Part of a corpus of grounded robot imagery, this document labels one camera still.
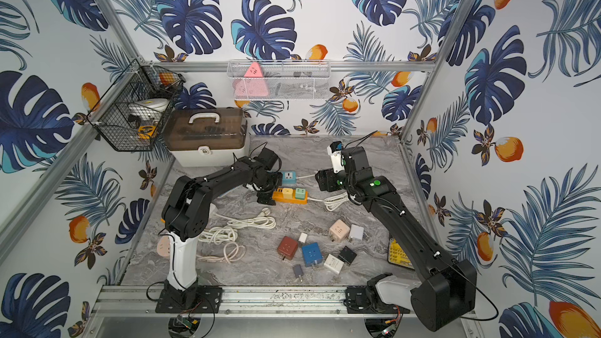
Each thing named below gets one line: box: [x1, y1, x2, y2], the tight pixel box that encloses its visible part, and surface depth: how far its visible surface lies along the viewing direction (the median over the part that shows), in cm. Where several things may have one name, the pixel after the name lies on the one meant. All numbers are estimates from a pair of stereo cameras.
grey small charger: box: [292, 263, 305, 278], surface depth 81 cm
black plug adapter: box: [338, 245, 358, 266], surface depth 83 cm
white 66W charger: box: [349, 223, 364, 241], surface depth 89 cm
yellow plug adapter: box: [282, 187, 294, 199], surface depth 94 cm
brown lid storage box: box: [164, 107, 249, 168], surface depth 100 cm
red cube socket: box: [277, 235, 299, 261], surface depth 83 cm
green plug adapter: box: [295, 187, 306, 200], surface depth 94 cm
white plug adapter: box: [323, 253, 345, 274], surface depth 81 cm
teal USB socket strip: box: [280, 170, 297, 185], surface depth 105 cm
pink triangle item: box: [233, 61, 270, 98], surface depth 92 cm
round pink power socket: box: [156, 235, 171, 258], surface depth 85 cm
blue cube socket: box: [302, 242, 323, 267], surface depth 81 cm
